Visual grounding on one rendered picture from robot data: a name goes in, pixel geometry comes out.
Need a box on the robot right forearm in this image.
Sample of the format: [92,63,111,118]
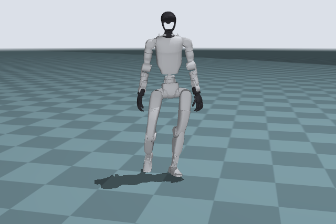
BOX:
[138,65,149,93]

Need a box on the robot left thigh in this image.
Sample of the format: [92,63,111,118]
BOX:
[172,88,192,138]

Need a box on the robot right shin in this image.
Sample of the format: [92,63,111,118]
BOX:
[144,133,154,162]

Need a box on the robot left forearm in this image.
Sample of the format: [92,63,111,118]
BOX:
[189,62,200,92]

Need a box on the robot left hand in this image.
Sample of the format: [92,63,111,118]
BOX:
[192,87,203,112]

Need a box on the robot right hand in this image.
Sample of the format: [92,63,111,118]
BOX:
[137,89,145,111]

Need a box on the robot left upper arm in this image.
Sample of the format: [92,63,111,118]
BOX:
[181,37,195,71]

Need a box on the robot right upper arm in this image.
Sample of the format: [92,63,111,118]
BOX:
[142,38,156,72]

